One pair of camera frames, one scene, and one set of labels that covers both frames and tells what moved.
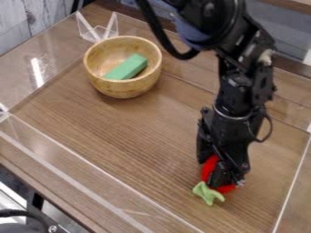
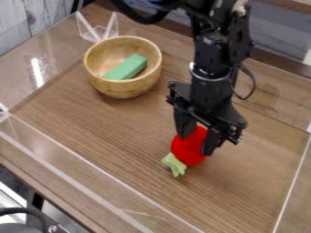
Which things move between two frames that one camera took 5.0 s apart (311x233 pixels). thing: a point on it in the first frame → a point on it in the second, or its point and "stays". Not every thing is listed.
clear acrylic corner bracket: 99,33 stays
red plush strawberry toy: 208,191 → 185,151
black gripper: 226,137 → 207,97
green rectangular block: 128,68 stays
